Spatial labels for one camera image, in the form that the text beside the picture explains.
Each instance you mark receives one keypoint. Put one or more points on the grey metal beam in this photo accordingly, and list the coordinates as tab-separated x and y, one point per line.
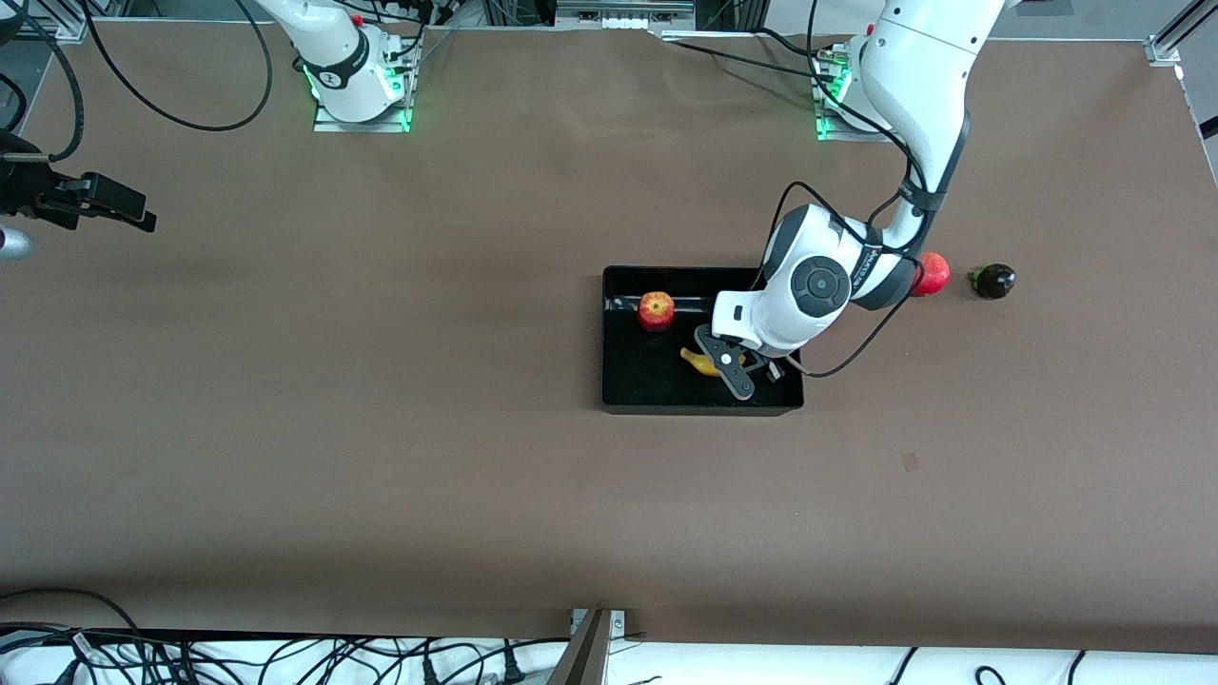
585	661

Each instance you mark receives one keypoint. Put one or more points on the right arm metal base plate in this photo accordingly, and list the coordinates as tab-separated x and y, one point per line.
362	127

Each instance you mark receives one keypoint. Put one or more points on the black plastic box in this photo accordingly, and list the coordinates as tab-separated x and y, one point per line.
657	385

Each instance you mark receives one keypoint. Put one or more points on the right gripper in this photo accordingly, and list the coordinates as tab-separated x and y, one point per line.
27	187

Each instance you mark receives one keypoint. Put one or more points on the dark purple eggplant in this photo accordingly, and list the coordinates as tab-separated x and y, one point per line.
996	282

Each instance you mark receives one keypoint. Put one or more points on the grey power strip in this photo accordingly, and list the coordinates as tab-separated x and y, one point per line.
623	11

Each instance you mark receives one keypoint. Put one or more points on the yellow banana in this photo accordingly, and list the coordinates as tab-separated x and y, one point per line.
699	362

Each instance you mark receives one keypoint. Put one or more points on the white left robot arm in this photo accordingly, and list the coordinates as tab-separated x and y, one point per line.
923	76

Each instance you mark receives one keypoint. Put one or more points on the red apple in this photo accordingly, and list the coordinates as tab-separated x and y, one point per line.
656	312

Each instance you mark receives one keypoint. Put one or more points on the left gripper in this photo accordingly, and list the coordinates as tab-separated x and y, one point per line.
773	367

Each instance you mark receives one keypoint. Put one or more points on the small metal bracket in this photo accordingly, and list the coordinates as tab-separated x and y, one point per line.
618	623

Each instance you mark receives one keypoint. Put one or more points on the aluminium frame profile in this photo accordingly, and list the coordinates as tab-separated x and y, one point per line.
67	27
1166	48

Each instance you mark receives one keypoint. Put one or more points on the red pomegranate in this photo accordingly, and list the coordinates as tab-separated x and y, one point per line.
935	274

